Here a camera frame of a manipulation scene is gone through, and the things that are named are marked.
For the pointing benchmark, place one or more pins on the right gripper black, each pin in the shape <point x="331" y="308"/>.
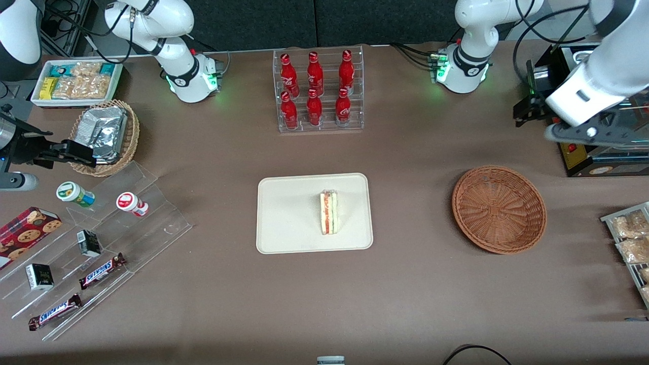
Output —
<point x="26" y="150"/>

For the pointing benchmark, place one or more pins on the triangular sandwich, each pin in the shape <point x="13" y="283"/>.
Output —
<point x="329" y="213"/>

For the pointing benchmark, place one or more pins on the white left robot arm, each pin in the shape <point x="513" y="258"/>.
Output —
<point x="603" y="86"/>

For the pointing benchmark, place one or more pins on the light tan wicker basket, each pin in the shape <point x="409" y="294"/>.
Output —
<point x="132" y="137"/>

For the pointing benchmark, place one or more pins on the white rectangular snack tray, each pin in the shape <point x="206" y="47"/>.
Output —
<point x="117" y="76"/>

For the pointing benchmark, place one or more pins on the brown round wicker basket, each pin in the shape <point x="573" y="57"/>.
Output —
<point x="499" y="208"/>

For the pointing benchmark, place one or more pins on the grey metal snack tray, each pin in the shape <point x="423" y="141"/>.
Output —
<point x="608" y="220"/>

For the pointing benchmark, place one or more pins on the beige plastic serving tray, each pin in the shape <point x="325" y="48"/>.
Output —
<point x="289" y="213"/>

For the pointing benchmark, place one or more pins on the green lidded yogurt cup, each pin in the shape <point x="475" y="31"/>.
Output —
<point x="71" y="191"/>

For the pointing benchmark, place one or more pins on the black appliance with yellow panel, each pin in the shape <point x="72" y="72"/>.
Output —
<point x="575" y="157"/>

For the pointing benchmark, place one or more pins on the clear bag of crackers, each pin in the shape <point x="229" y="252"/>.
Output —
<point x="66" y="87"/>
<point x="94" y="87"/>
<point x="86" y="69"/>

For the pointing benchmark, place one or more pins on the yellow snack packet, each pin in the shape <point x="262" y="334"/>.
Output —
<point x="48" y="87"/>

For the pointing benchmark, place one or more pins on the red lidded yogurt cup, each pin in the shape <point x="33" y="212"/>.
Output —
<point x="129" y="203"/>

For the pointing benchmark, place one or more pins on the red tartan cookie box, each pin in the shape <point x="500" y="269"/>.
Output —
<point x="25" y="235"/>

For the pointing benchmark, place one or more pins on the teal snack packet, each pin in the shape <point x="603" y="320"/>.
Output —
<point x="60" y="70"/>
<point x="107" y="69"/>

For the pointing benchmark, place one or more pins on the small black carton box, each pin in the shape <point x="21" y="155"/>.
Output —
<point x="89" y="243"/>
<point x="39" y="277"/>

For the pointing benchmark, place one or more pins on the clear acrylic step display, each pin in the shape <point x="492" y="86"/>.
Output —
<point x="152" y="223"/>

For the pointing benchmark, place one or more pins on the Snickers chocolate bar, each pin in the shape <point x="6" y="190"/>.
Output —
<point x="55" y="312"/>
<point x="101" y="271"/>

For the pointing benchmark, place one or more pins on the clear bag of brown snacks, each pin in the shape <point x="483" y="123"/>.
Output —
<point x="631" y="225"/>
<point x="634" y="251"/>
<point x="645" y="276"/>

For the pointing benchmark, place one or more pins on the dark grey partition panel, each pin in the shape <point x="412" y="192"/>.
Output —
<point x="253" y="23"/>
<point x="385" y="20"/>

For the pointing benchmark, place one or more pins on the red cola bottle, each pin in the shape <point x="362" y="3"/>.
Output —
<point x="343" y="109"/>
<point x="289" y="76"/>
<point x="314" y="111"/>
<point x="289" y="114"/>
<point x="347" y="73"/>
<point x="315" y="75"/>

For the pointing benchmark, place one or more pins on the clear acrylic bottle rack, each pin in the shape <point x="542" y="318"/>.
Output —
<point x="327" y="126"/>

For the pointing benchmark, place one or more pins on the small grey white object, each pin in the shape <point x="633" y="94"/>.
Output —
<point x="330" y="360"/>

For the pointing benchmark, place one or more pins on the grey metal frame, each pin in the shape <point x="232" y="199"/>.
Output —
<point x="81" y="25"/>

